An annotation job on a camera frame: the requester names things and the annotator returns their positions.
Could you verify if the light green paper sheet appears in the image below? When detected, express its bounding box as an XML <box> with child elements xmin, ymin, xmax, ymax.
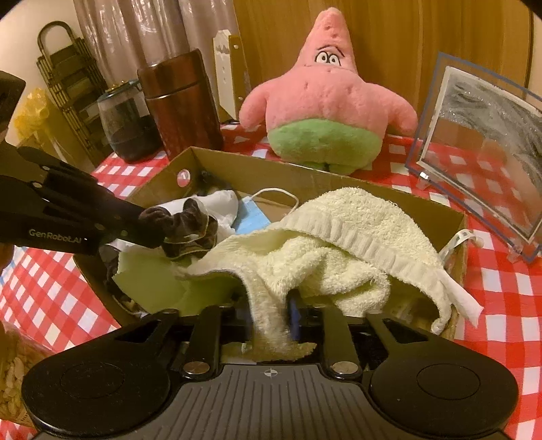
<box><xmin>113</xmin><ymin>246</ymin><xmax>240</xmax><ymax>316</ymax></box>

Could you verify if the dark velvet scrunchie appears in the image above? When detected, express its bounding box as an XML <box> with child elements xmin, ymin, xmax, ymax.
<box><xmin>139</xmin><ymin>198</ymin><xmax>218</xmax><ymax>259</ymax></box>

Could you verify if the white quilted face mask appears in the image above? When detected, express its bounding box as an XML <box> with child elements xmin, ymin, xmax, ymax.
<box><xmin>108</xmin><ymin>169</ymin><xmax>241</xmax><ymax>255</ymax></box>

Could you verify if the cream terry towel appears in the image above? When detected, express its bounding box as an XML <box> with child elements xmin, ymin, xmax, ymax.
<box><xmin>177</xmin><ymin>187</ymin><xmax>483</xmax><ymax>361</ymax></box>

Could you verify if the blue surgical mask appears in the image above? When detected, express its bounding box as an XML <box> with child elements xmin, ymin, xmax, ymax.
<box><xmin>232</xmin><ymin>187</ymin><xmax>299</xmax><ymax>235</ymax></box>

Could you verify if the glass jar dark lid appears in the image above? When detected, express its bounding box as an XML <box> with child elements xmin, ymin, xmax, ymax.
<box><xmin>97</xmin><ymin>80</ymin><xmax>163</xmax><ymax>163</ymax></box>

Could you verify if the red white checkered tablecloth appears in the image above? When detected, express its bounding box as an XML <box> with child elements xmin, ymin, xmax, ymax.
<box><xmin>1</xmin><ymin>125</ymin><xmax>541</xmax><ymax>439</ymax></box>

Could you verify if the brown wooden canister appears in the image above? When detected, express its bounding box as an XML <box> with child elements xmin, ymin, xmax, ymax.
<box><xmin>138</xmin><ymin>49</ymin><xmax>223</xmax><ymax>159</ymax></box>

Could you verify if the black metal rack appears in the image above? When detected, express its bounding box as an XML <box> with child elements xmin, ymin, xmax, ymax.
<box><xmin>37</xmin><ymin>21</ymin><xmax>112</xmax><ymax>166</ymax></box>

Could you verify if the gold-lid nut jar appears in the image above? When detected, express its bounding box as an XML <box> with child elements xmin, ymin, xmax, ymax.
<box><xmin>0</xmin><ymin>321</ymin><xmax>53</xmax><ymax>428</ymax></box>

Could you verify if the brown cardboard box tray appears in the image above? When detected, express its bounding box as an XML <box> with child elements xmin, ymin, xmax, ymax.
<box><xmin>74</xmin><ymin>148</ymin><xmax>467</xmax><ymax>331</ymax></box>

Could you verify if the beige curtain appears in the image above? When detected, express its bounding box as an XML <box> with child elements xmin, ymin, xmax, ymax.
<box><xmin>74</xmin><ymin>0</ymin><xmax>238</xmax><ymax>88</ymax></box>

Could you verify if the pink starfish plush toy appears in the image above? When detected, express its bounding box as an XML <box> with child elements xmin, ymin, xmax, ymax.
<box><xmin>239</xmin><ymin>7</ymin><xmax>418</xmax><ymax>175</ymax></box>

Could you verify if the framed sand picture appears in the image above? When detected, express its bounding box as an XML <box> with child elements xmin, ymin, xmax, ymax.
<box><xmin>406</xmin><ymin>53</ymin><xmax>541</xmax><ymax>263</ymax></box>

